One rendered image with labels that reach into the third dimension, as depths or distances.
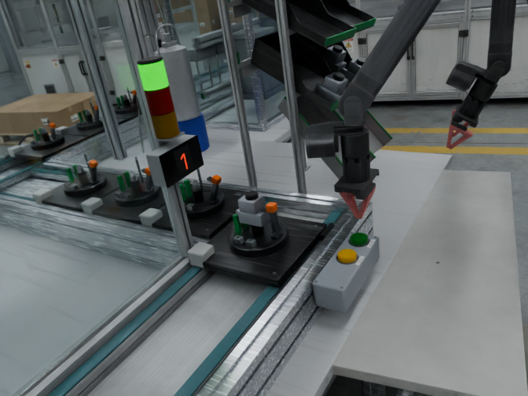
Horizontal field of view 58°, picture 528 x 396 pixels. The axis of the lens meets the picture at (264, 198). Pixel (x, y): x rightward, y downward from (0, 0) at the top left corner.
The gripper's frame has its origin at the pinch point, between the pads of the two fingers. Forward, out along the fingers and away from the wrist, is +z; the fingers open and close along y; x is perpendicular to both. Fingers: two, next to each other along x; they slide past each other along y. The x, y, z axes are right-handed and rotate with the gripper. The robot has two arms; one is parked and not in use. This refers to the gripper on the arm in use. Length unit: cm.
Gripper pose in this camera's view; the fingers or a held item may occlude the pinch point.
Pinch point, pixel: (358, 214)
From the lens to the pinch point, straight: 106.2
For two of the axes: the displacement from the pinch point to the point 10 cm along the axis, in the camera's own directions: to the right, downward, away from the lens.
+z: 1.4, 8.8, 4.5
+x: 8.5, 1.3, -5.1
